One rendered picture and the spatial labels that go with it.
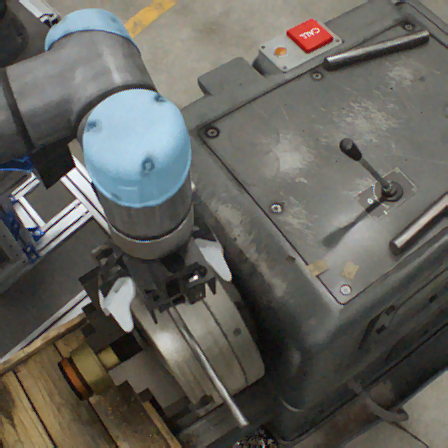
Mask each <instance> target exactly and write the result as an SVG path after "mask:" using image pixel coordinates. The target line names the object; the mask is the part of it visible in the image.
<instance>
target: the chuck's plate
mask: <svg viewBox="0 0 448 448"><path fill-rule="evenodd" d="M215 276H216V275H215ZM205 286H206V297H205V298H203V299H202V300H203V302H204V303H205V305H206V306H207V308H208V310H209V311H210V313H211V314H212V316H213V318H214V319H215V321H216V323H217V324H218V326H219V327H220V329H221V330H222V332H223V334H224V336H225V337H226V339H227V341H228V343H229V345H230V347H231V348H232V350H233V352H234V354H235V356H236V358H237V360H238V361H239V363H240V365H241V368H242V370H243V372H244V375H245V378H246V382H247V386H249V385H250V384H252V383H253V382H254V381H256V380H259V379H260V378H261V377H262V376H263V374H264V372H265V366H264V362H263V358H262V356H261V354H260V351H259V349H258V346H257V344H256V343H255V341H254V338H253V336H252V334H251V332H250V330H249V328H248V326H247V325H246V324H245V322H244V320H243V318H242V316H241V315H240V313H239V311H238V309H237V308H236V306H235V304H234V303H233V301H232V299H231V298H230V296H229V294H228V293H227V291H226V290H225V288H224V287H223V285H222V283H221V282H220V280H219V279H218V278H217V276H216V294H215V295H213V293H212V292H211V290H210V288H209V287H208V285H207V283H206V285H205ZM247 386H246V387H247Z"/></svg>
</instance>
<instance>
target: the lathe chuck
mask: <svg viewBox="0 0 448 448"><path fill-rule="evenodd" d="M116 246H117V244H116V243H115V241H114V239H113V238H112V239H110V240H109V241H107V242H105V243H104V244H102V245H101V246H99V247H98V248H97V249H95V250H93V251H92V252H91V257H92V260H93V262H94V264H95V266H96V267H97V266H100V265H101V267H102V266H103V265H104V263H105V262H106V261H107V260H108V259H109V258H110V257H111V256H110V257H109V258H107V259H106V258H105V257H104V258H103V259H101V261H100V265H99V263H98V261H97V260H96V258H95V257H97V256H98V255H100V254H101V253H100V252H101V251H103V250H105V249H106V248H108V249H109V248H112V249H113V250H114V249H115V247H116ZM114 251H115V250H114ZM134 285H135V283H134ZM183 296H184V297H186V295H185V294H184V295H183ZM175 307H176V309H177V310H178V312H179V313H180V314H181V316H182V318H183V320H184V321H185V323H186V325H187V326H188V328H189V330H190V331H191V333H192V335H193V336H194V338H195V340H196V342H197V343H198V344H199V346H200V347H201V349H202V351H203V352H204V354H205V356H206V357H207V359H208V360H209V362H210V363H211V365H212V367H213V368H214V370H215V372H217V374H218V376H219V378H220V379H221V381H222V382H223V383H224V385H225V387H226V388H227V390H228V391H229V392H230V394H231V396H233V395H235V394H236V393H238V392H239V391H242V390H243V389H245V388H246V386H247V382H246V378H245V375H244V372H243V370H242V368H241V365H240V363H239V361H238V360H237V358H236V356H235V354H234V352H233V350H232V348H231V347H230V345H229V343H228V341H227V339H226V337H225V336H224V334H223V332H222V330H221V329H220V327H219V326H218V324H217V323H216V321H215V319H214V318H213V316H212V314H211V313H210V311H209V310H208V308H207V306H206V305H205V303H204V302H203V300H202V299H201V300H199V301H197V302H196V303H195V304H193V305H191V304H190V302H189V301H188V298H187V297H186V301H185V303H183V304H180V305H177V306H175ZM130 308H131V314H132V319H133V321H134V323H135V325H136V328H137V327H138V329H139V330H140V332H141V333H142V335H143V336H144V338H145V339H146V340H147V342H148V343H149V345H150V347H151V349H152V350H153V351H154V353H155V354H156V355H157V356H158V358H159V359H160V360H161V361H162V363H163V364H164V366H165V367H166V369H167V370H168V372H169V373H170V375H172V376H173V378H174V379H175V381H176V382H177V384H178V385H179V386H180V387H181V389H182V390H183V392H184V393H185V395H186V396H187V397H188V398H189V400H190V401H191V403H192V404H195V403H197V402H198V401H200V400H199V398H201V397H203V396H204V395H206V394H207V395H210V397H211V399H212V401H210V404H209V405H207V406H204V407H200V408H199V409H197V410H196V411H195V409H194V406H193V405H192V404H191V403H190V404H189V405H188V406H189V408H190V409H191V410H192V412H194V413H195V414H196V415H197V416H199V417H200V416H202V415H203V414H205V413H207V412H209V411H210V410H212V409H213V408H215V407H217V406H219V405H220V404H221V403H222V402H223V401H222V400H221V398H220V397H219V395H218V391H216V389H215V387H214V386H213V384H212V382H211V381H210V380H209V378H208V376H207V374H206V373H205V371H204V370H203V368H202V367H201V365H200V363H199V362H198V360H197V358H196V357H195V356H194V354H193V352H192V350H191V349H190V347H189V345H188V343H186V342H185V340H184V339H183V338H182V336H181V334H180V332H179V331H178V329H177V327H176V325H175V324H174V322H173V320H172V318H171V317H170V315H169V313H168V312H167V310H164V311H163V312H161V313H159V311H158V309H157V308H155V309H153V311H154V314H155V317H156V320H157V321H158V324H157V325H155V323H154V321H153V319H152V317H151V315H150V314H149V313H148V311H147V310H146V308H145V306H144V303H143V300H142V297H141V294H140V292H139V291H138V289H137V287H136V285H135V298H134V299H133V301H132V303H131V306H130ZM136 328H135V329H136ZM135 329H134V330H135ZM190 401H189V402H190Z"/></svg>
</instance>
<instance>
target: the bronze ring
mask: <svg viewBox="0 0 448 448"><path fill-rule="evenodd" d="M83 341H84V343H83V344H80V345H79V346H78V347H77V348H75V349H72V350H71V351H70V355H71V356H70V357H69V358H68V357H65V358H63V359H62V360H60V362H58V363H57V366H58V368H59V370H60V372H61V373H62V375H63V377H64V378H65V380H66V382H67V383H68V385H69V386H70V387H71V389H72V390H73V392H74V393H75V395H76V396H77V398H78V399H79V400H80V401H85V400H87V399H89V398H90V397H92V395H93V394H94V393H95V394H96V395H97V396H98V395H100V394H101V393H104V392H105V391H106V390H108V389H109V388H112V387H113V388H114V389H115V388H117V386H116V385H115V383H114V381H113V380H112V379H111V377H110V375H109V374H108V371H109V370H113V368H114V367H116V366H118V365H121V364H122V361H121V360H120V358H119V356H118V355H117V353H116V352H115V350H114V349H113V348H112V346H111V345H110V344H109V345H108V346H105V347H103V348H102V349H101V350H100V351H98V352H94V351H93V350H92V349H91V347H90V346H89V344H88V342H87V341H86V339H84V340H83Z"/></svg>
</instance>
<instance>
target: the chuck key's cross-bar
mask: <svg viewBox="0 0 448 448"><path fill-rule="evenodd" d="M170 303H171V305H172V307H170V308H168V309H166V310H167V312H168V313H169V315H170V317H171V318H172V320H173V322H174V324H175V325H176V327H177V329H178V331H179V332H180V334H181V336H182V338H183V339H184V340H185V342H186V343H188V345H189V347H190V349H191V350H192V352H193V354H194V356H195V357H196V358H197V360H198V362H199V363H200V365H201V367H202V368H203V370H204V371H205V373H206V374H207V376H208V378H209V380H210V381H211V382H212V384H213V386H214V387H215V389H216V391H218V395H219V397H220V398H221V400H222V401H223V403H224V404H225V406H226V407H227V409H228V410H229V412H230V414H232V416H233V418H234V420H235V421H236V422H237V424H238V426H239V427H240V428H241V429H245V428H247V427H249V422H248V421H247V420H246V418H245V415H244V414H243V413H242V411H241V409H240V407H238V405H237V403H236V402H235V400H234V399H233V398H232V396H231V394H230V392H229V391H228V390H227V388H226V387H225V385H224V383H223V382H222V381H221V379H220V378H219V376H218V374H217V372H215V370H214V368H213V367H212V365H211V363H210V362H209V360H208V359H207V357H206V356H205V354H204V352H203V351H202V349H201V347H200V346H199V344H198V343H197V342H196V340H195V338H194V336H193V335H192V333H191V331H190V330H189V328H188V326H187V325H186V323H185V321H184V320H183V318H182V316H181V314H180V313H179V312H178V310H177V309H176V307H173V304H172V302H171V301H170Z"/></svg>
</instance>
